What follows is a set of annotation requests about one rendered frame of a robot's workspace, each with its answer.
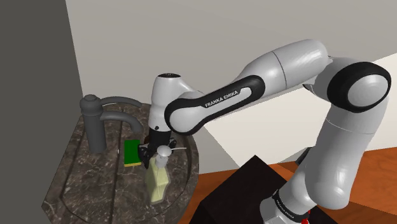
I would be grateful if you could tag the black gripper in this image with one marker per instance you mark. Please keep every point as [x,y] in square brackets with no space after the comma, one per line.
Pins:
[158,137]

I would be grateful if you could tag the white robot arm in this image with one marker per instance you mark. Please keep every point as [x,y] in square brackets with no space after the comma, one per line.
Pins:
[341,149]

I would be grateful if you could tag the green sponge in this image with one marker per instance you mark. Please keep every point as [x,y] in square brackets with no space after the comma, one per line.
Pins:
[131,152]

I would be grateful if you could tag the pale yellow soap dispenser bottle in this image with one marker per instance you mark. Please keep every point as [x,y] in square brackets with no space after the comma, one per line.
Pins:
[158,183]

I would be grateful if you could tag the grey faucet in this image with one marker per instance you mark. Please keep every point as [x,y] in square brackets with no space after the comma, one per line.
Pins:
[93,124]

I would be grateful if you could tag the dark marble sink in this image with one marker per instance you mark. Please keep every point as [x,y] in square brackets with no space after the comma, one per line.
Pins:
[90,189]

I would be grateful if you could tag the dark robot stand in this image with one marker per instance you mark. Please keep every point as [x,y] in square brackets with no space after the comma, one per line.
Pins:
[235,192]

